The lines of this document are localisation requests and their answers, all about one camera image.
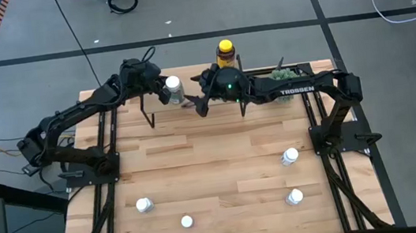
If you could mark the pink bottle white cap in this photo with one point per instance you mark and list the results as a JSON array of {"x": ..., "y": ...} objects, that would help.
[{"x": 186, "y": 221}]

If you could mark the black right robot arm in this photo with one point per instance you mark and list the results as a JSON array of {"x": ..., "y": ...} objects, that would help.
[{"x": 296, "y": 89}]

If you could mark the yellow-cap medicine bottle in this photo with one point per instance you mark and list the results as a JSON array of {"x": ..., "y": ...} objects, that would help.
[{"x": 225, "y": 45}]

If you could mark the green potted plant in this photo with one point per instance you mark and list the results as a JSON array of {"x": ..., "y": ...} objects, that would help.
[{"x": 284, "y": 74}]

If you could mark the black aluminium table frame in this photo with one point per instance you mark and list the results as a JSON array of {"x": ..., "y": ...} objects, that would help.
[{"x": 256, "y": 73}]

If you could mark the wooden shelf black legs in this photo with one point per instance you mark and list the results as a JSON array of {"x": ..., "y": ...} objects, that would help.
[{"x": 186, "y": 71}]

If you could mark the black desk foot bar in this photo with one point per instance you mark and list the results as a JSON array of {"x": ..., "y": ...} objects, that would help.
[{"x": 27, "y": 196}]

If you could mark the white medicine bottle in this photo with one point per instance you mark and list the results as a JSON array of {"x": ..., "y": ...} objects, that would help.
[
  {"x": 143, "y": 204},
  {"x": 291, "y": 154},
  {"x": 296, "y": 194}
]

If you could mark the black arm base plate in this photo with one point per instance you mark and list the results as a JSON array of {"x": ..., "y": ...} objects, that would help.
[
  {"x": 89, "y": 181},
  {"x": 349, "y": 137}
]

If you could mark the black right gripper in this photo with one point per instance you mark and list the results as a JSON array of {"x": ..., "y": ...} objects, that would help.
[{"x": 225, "y": 82}]

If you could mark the large white-cap labelled bottle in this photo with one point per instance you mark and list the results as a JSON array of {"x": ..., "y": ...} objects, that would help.
[{"x": 173, "y": 83}]

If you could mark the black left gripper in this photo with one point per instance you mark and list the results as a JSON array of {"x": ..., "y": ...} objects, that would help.
[{"x": 139, "y": 75}]

